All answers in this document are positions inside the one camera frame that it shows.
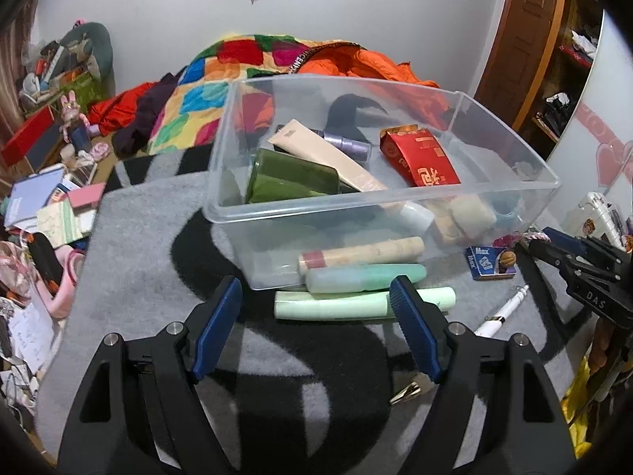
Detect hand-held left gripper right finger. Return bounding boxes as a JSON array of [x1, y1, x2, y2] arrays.
[[389, 275, 577, 475]]

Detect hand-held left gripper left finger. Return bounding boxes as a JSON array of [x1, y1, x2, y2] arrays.
[[57, 276, 244, 475]]

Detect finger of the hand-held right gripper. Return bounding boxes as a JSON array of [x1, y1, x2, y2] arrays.
[[542, 228, 625, 271], [527, 240, 578, 284]]

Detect pink braided cord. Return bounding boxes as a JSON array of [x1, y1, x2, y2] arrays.
[[495, 229, 543, 249]]

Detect light blue tape roll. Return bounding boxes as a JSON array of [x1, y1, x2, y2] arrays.
[[495, 192, 526, 219]]

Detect small blue box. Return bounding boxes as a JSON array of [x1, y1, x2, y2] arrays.
[[467, 245, 518, 282]]

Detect white pen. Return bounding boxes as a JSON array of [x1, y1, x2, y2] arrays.
[[474, 284, 530, 338]]

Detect mint green bottle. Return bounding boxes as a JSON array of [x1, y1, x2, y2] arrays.
[[304, 263, 428, 294]]

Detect light green cosmetic tube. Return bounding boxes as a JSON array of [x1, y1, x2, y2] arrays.
[[274, 287, 457, 321]]

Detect white round jar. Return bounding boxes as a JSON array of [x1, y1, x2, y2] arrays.
[[451, 194, 498, 239]]

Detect pink beige cosmetic tube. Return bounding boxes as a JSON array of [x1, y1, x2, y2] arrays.
[[298, 236, 426, 274]]

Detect clear plastic storage box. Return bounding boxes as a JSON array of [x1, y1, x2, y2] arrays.
[[204, 73, 563, 292]]

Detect red gold packet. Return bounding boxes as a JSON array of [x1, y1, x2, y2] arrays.
[[380, 127, 462, 188]]

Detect green glass bottle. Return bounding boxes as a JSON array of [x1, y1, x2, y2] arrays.
[[244, 148, 342, 205]]

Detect purple spray bottle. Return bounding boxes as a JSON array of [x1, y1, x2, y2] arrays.
[[309, 129, 372, 162]]

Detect beige cosmetic tube white cap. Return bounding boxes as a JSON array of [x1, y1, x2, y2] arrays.
[[271, 119, 436, 232]]

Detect person's right hand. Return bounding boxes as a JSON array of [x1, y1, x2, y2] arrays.
[[589, 315, 618, 373]]

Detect white suitcase with stickers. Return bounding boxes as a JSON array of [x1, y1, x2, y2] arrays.
[[564, 192, 633, 254]]

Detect small gold metal piece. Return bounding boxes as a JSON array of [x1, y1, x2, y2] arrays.
[[389, 373, 434, 406]]

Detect white wardrobe pink hearts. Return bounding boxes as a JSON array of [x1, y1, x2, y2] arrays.
[[544, 10, 633, 238]]

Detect grey black patterned blanket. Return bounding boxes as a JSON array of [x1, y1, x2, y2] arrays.
[[37, 146, 594, 475]]

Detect wooden shelf unit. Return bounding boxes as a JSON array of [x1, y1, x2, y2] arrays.
[[531, 0, 602, 145]]

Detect pink round holder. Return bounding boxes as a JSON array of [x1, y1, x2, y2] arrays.
[[47, 250, 86, 318]]

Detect black orange utility tool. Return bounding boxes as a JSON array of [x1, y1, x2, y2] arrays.
[[27, 232, 65, 296]]

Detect pink flat case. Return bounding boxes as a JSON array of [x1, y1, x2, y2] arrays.
[[66, 183, 106, 209]]

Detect pale green notebook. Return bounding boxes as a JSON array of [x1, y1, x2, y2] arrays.
[[37, 200, 81, 249]]

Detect brown wooden door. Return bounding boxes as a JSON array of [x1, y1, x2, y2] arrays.
[[474, 0, 569, 132]]

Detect dark purple garment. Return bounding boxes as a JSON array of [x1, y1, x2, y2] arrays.
[[113, 73, 187, 156]]

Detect colourful patchwork quilt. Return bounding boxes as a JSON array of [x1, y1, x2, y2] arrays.
[[147, 34, 368, 156]]

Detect blue notebook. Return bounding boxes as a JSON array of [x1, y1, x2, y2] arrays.
[[5, 168, 68, 228]]

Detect red garment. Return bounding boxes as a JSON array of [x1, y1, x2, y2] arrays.
[[88, 82, 164, 134]]

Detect orange padded jacket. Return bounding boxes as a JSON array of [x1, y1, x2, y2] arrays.
[[237, 42, 452, 130]]

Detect pink rabbit toy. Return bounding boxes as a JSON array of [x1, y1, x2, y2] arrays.
[[59, 91, 93, 152]]

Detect red flat box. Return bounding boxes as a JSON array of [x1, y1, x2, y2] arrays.
[[0, 106, 58, 167]]

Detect green cardboard box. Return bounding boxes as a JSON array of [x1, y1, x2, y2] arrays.
[[28, 70, 102, 110]]

